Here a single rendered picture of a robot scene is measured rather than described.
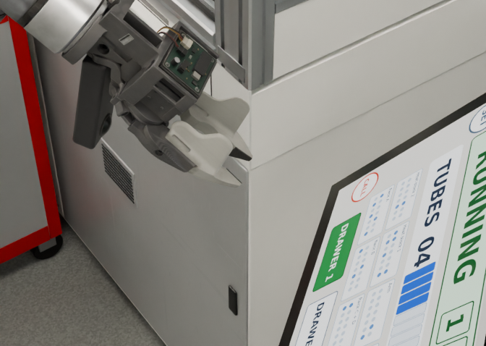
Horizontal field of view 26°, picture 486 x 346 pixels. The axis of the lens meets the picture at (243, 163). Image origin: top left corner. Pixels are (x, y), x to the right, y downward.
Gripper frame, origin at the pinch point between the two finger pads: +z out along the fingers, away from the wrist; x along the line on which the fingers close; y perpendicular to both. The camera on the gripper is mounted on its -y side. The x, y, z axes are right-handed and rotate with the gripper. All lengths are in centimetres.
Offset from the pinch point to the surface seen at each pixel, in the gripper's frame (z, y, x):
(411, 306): 14.8, 14.3, -13.5
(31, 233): 12, -115, 61
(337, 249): 14.7, 0.2, 0.5
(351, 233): 14.7, 1.9, 1.9
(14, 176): 0, -102, 61
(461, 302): 14.8, 20.4, -15.6
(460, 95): 38, -16, 62
